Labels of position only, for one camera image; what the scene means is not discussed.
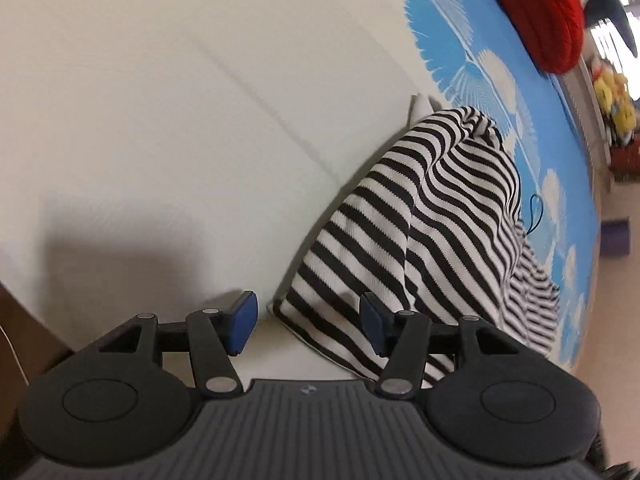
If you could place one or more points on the dark teal plush shark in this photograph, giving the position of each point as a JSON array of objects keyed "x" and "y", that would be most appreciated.
[{"x": 597, "y": 11}]

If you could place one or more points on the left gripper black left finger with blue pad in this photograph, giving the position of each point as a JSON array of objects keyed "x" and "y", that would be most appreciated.
[{"x": 131, "y": 355}]

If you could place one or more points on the black white striped garment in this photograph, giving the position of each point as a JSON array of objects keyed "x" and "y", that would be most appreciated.
[{"x": 435, "y": 227}]

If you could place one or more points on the blue white patterned bedsheet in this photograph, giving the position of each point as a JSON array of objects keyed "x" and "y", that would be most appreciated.
[{"x": 156, "y": 154}]

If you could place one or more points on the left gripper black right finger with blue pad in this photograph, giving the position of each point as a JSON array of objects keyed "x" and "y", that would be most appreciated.
[{"x": 407, "y": 338}]

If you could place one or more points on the red knitted blanket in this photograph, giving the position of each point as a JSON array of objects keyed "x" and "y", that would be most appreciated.
[{"x": 552, "y": 31}]

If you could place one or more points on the yellow plush toys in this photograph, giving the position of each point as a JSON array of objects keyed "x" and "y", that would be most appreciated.
[{"x": 615, "y": 103}]

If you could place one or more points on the purple storage box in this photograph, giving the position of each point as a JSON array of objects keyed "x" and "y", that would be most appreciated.
[{"x": 615, "y": 238}]

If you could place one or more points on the dark red box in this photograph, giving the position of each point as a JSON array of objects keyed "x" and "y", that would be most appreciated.
[{"x": 625, "y": 162}]

